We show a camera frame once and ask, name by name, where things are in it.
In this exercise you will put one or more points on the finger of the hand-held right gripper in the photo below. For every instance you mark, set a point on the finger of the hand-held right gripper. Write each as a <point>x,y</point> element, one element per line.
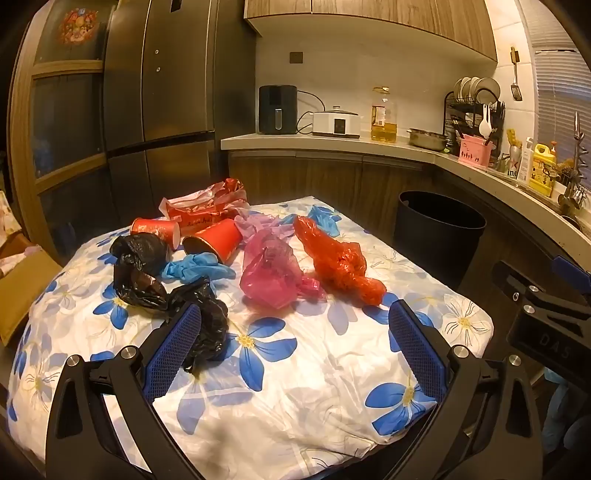
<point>508,277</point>
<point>572,272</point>

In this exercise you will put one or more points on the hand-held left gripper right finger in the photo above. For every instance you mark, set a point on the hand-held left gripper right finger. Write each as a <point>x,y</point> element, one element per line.
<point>418,350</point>

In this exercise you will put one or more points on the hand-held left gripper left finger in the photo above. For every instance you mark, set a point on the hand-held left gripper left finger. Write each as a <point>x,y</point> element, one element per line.
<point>173,350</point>

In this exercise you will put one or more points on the black plastic bag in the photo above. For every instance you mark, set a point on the black plastic bag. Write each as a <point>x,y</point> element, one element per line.
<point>210,318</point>
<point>138,263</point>

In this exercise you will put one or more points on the black trash bin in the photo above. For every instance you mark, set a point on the black trash bin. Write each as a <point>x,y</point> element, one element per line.
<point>434,249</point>

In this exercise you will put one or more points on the blue rubber glove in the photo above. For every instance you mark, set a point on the blue rubber glove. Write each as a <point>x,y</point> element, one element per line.
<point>194,270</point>

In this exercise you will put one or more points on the red paper cup white inside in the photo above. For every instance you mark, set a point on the red paper cup white inside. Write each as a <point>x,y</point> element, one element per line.
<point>154,228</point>

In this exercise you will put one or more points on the red snack bag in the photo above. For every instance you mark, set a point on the red snack bag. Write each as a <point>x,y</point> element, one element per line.
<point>203,210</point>

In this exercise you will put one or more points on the blue plastic bag back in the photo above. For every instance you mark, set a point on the blue plastic bag back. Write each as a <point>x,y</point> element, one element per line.
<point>325,221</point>

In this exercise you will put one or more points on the person's blue clothing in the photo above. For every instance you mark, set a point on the person's blue clothing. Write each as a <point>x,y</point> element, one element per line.
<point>558,410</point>

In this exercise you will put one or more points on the brown scouring pad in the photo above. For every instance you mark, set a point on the brown scouring pad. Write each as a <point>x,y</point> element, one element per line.
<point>565,168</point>

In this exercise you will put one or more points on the yellow detergent bottle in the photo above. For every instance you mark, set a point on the yellow detergent bottle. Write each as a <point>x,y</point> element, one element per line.
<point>542,170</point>

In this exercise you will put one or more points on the red plastic bag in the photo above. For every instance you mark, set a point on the red plastic bag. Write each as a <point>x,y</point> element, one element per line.
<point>341,263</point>

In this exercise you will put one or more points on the white pump bottle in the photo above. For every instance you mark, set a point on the white pump bottle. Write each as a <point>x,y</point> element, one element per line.
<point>525,161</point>

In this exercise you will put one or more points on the red paper cup gold inside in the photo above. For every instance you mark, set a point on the red paper cup gold inside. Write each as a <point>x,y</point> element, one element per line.
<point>217,240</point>

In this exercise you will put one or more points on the blue floral white blanket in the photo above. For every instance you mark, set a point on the blue floral white blanket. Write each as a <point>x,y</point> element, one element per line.
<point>300,369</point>

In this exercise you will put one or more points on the pink plastic bag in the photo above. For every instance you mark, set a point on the pink plastic bag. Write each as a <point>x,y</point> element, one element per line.
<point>270,272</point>

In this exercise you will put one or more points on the pink cutlery basket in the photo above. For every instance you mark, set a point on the pink cutlery basket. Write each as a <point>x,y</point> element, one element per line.
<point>475,154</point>

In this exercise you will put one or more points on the yellow dried flower sprig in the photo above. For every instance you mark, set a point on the yellow dried flower sprig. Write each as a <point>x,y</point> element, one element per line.
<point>511,137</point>

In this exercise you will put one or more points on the steel kitchen faucet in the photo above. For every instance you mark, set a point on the steel kitchen faucet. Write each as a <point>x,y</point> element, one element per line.
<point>576,127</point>

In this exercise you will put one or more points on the purple plastic bag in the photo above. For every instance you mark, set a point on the purple plastic bag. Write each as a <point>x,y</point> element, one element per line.
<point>263,224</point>

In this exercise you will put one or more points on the cardboard box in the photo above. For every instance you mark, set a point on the cardboard box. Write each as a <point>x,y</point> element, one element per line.
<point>27,286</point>

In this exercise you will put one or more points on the steel pot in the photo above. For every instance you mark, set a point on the steel pot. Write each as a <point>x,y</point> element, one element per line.
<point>427,138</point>

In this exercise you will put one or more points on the hanging slotted spatula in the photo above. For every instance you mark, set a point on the hanging slotted spatula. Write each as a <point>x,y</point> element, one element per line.
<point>516,92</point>

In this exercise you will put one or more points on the window blind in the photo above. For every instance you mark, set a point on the window blind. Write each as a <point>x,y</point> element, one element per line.
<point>558,83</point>

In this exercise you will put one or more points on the row of white plates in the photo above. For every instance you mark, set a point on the row of white plates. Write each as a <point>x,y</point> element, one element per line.
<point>487,87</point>

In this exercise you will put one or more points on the cooking oil bottle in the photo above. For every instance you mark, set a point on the cooking oil bottle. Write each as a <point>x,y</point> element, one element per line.
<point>383,129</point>

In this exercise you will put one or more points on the floral cloth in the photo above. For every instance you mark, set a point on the floral cloth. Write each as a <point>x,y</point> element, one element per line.
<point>9,217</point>

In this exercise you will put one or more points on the white electric cooker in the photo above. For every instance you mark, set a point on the white electric cooker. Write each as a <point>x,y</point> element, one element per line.
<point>334,123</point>

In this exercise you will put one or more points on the stone kitchen countertop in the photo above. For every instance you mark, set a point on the stone kitchen countertop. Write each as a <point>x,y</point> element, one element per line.
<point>277,141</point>

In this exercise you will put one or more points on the steel refrigerator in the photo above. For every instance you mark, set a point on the steel refrigerator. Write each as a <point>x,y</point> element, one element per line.
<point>175,92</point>

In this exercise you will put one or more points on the black air fryer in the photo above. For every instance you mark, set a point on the black air fryer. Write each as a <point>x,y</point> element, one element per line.
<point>277,108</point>

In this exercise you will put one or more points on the wooden glass-panel door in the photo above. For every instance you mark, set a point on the wooden glass-panel door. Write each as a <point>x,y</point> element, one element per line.
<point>69,67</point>

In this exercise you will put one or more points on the red floral door decoration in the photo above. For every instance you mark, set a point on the red floral door decoration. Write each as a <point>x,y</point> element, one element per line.
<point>78,25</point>

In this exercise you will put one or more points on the wooden wall cabinet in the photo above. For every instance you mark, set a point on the wooden wall cabinet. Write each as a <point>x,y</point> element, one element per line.
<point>369,18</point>

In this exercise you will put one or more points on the dark wall socket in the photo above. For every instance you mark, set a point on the dark wall socket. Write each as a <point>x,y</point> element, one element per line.
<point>296,57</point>

